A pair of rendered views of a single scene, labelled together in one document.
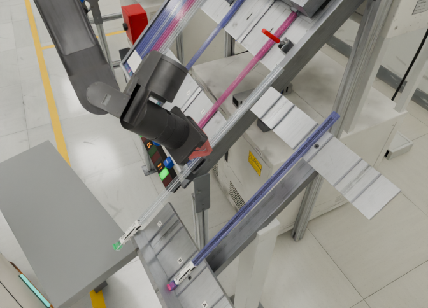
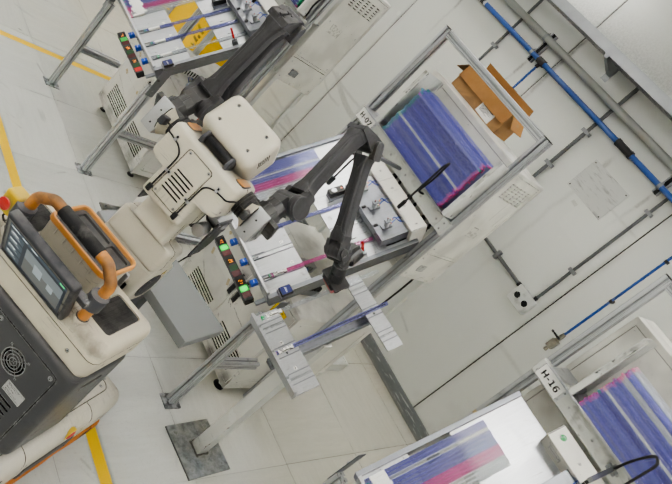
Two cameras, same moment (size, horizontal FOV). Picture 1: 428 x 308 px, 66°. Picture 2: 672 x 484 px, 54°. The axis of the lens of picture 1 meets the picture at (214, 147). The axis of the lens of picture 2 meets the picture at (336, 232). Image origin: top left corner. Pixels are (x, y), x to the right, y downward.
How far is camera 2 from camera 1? 203 cm
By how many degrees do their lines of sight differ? 36
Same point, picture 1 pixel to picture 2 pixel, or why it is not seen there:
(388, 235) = (312, 428)
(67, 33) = (348, 228)
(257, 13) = not seen: hidden behind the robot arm
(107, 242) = (206, 317)
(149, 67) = (355, 250)
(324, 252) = (265, 419)
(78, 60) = (346, 239)
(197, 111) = (286, 259)
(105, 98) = (344, 256)
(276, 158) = (302, 315)
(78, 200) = (179, 276)
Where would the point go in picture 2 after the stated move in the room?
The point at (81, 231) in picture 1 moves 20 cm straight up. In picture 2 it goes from (188, 300) to (221, 267)
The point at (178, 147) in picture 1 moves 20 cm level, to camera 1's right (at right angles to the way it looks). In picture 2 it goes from (336, 284) to (374, 308)
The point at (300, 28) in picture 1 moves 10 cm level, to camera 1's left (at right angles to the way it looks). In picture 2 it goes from (372, 248) to (356, 237)
